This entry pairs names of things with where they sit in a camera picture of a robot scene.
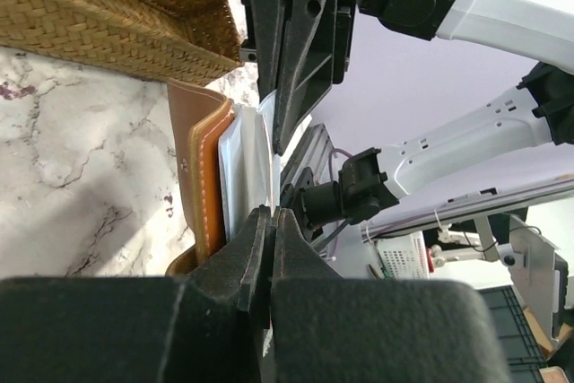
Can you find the brown leather card holder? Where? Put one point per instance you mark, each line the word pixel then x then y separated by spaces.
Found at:
pixel 228 174

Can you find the woven wicker divided tray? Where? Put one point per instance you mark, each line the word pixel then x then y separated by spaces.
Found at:
pixel 194 41

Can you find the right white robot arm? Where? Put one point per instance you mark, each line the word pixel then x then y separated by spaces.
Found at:
pixel 453 121

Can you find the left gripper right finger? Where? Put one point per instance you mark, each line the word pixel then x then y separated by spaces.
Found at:
pixel 333 329

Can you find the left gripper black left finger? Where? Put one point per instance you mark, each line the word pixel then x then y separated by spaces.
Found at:
pixel 205 326

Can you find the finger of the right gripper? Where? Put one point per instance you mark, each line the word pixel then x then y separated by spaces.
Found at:
pixel 315 42
pixel 264 44

